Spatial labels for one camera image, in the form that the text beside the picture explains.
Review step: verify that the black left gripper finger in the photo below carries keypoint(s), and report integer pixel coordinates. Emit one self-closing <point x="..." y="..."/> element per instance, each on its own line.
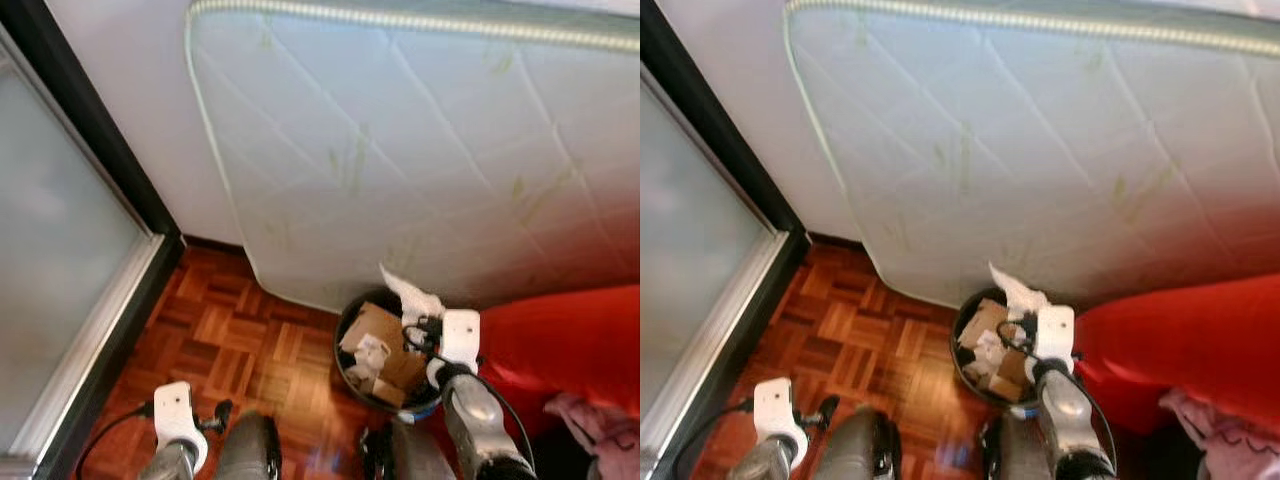
<point x="224" y="412"/>
<point x="829" y="408"/>

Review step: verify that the white tissue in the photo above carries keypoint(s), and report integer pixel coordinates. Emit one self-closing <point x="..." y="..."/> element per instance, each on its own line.
<point x="408" y="292"/>
<point x="1015" y="290"/>

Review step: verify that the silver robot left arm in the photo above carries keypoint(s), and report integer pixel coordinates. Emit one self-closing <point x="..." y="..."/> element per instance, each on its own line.
<point x="168" y="462"/>
<point x="760" y="462"/>

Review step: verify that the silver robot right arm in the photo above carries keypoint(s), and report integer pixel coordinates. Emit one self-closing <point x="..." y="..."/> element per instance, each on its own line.
<point x="1070" y="415"/>
<point x="475" y="415"/>

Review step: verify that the white crumpled paper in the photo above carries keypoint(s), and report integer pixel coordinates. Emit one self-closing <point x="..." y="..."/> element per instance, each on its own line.
<point x="372" y="352"/>
<point x="988" y="348"/>

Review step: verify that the silver robot left leg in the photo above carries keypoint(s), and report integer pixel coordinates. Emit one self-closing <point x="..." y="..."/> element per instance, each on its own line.
<point x="860" y="450"/>
<point x="250" y="450"/>

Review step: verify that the silver robot leg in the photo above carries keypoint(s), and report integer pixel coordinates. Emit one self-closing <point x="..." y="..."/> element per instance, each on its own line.
<point x="860" y="450"/>
<point x="415" y="455"/>
<point x="1012" y="455"/>
<point x="250" y="450"/>

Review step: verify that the black trash bin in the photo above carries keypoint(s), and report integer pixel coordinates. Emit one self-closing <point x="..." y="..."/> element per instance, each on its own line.
<point x="962" y="365"/>
<point x="347" y="370"/>

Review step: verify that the silver robot right leg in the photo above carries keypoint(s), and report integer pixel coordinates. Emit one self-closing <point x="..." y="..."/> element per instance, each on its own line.
<point x="1012" y="455"/>
<point x="415" y="455"/>

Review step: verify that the red cushion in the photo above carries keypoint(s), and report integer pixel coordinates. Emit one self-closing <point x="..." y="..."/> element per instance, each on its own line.
<point x="560" y="345"/>
<point x="1180" y="340"/>

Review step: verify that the frosted glass sliding door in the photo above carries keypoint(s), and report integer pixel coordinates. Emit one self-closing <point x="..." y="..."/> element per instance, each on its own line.
<point x="690" y="260"/>
<point x="60" y="250"/>

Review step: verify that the pink cartoon print blanket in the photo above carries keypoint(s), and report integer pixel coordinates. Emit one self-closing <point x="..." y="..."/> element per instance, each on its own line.
<point x="600" y="430"/>
<point x="1215" y="430"/>

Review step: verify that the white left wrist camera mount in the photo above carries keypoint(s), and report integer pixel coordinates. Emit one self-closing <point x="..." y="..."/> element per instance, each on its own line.
<point x="775" y="408"/>
<point x="175" y="410"/>

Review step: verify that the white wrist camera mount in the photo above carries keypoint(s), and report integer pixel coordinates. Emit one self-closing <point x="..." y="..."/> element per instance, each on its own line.
<point x="175" y="410"/>
<point x="461" y="335"/>
<point x="1054" y="332"/>
<point x="775" y="408"/>

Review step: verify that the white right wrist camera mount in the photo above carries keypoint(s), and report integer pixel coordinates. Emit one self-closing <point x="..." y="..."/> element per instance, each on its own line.
<point x="461" y="335"/>
<point x="1054" y="332"/>

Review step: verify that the black door frame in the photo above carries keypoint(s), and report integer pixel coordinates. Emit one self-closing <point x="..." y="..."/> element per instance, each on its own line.
<point x="90" y="110"/>
<point x="720" y="110"/>

